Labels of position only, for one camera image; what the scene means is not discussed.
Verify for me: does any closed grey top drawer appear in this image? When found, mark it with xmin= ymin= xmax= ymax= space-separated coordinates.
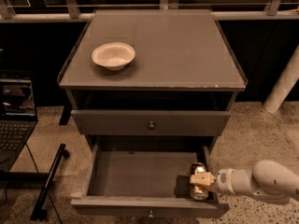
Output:
xmin=71 ymin=110 xmax=230 ymax=136

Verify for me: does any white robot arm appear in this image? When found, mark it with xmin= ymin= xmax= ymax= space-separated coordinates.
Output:
xmin=190 ymin=160 xmax=299 ymax=204

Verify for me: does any black laptop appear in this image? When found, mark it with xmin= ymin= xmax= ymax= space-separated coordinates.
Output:
xmin=0 ymin=70 xmax=37 ymax=171

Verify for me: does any open grey middle drawer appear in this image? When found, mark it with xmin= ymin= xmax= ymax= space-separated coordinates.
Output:
xmin=71 ymin=136 xmax=229 ymax=218

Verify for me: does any grey drawer cabinet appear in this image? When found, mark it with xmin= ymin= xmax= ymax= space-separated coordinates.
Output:
xmin=57 ymin=8 xmax=249 ymax=218

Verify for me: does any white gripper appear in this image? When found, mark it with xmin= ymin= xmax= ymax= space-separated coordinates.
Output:
xmin=190 ymin=169 xmax=235 ymax=195

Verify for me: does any white paper bowl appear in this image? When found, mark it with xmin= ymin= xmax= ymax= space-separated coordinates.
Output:
xmin=92 ymin=42 xmax=135 ymax=71

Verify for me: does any shiny orange soda can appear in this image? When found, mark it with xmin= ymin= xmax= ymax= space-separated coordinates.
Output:
xmin=190 ymin=162 xmax=208 ymax=201

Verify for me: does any top drawer knob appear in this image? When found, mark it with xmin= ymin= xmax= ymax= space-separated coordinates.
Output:
xmin=148 ymin=121 xmax=156 ymax=130

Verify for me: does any metal window railing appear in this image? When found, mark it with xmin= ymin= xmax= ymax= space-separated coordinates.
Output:
xmin=0 ymin=0 xmax=299 ymax=21

